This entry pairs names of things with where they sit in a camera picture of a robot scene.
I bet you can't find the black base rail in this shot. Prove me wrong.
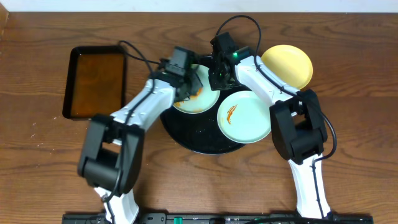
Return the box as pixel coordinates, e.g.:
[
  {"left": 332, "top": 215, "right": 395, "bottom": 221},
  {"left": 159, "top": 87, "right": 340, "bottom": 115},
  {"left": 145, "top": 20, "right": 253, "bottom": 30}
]
[{"left": 61, "top": 212, "right": 374, "bottom": 224}]

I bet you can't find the yellow plate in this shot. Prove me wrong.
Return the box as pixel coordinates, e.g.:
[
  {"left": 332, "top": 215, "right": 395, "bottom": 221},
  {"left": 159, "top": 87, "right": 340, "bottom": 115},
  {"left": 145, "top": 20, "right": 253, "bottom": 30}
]
[{"left": 261, "top": 45, "right": 313, "bottom": 90}]

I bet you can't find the light green plate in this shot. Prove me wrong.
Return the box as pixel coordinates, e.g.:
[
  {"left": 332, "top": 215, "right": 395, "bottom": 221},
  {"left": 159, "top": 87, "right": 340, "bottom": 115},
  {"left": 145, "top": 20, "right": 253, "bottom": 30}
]
[
  {"left": 217, "top": 90, "right": 272, "bottom": 144},
  {"left": 173, "top": 64, "right": 220, "bottom": 114}
]

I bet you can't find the round black serving tray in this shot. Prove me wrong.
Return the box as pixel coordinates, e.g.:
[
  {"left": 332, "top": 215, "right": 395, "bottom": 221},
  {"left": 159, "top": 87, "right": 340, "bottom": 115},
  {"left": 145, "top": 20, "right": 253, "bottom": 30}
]
[{"left": 159, "top": 55, "right": 268, "bottom": 156}]

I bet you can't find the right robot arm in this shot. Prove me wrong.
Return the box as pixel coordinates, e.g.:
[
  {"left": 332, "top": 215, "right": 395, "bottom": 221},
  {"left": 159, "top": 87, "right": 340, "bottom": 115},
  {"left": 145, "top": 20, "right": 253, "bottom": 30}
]
[{"left": 209, "top": 32, "right": 331, "bottom": 219}]

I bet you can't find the black rectangular wash tray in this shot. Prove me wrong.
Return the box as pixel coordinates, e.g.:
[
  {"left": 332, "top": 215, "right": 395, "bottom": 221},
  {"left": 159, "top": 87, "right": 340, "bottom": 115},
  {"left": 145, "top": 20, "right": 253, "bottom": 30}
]
[{"left": 62, "top": 45, "right": 127, "bottom": 119}]

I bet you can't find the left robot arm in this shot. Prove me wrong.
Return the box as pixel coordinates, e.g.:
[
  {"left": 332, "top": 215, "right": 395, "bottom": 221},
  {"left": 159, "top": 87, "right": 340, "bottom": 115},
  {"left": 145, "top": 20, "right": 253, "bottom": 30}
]
[{"left": 78, "top": 47, "right": 202, "bottom": 223}]

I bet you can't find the green and orange sponge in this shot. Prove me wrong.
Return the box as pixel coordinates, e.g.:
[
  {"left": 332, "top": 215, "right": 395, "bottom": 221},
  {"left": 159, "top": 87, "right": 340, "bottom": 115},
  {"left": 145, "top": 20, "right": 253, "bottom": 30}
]
[{"left": 174, "top": 88, "right": 203, "bottom": 107}]

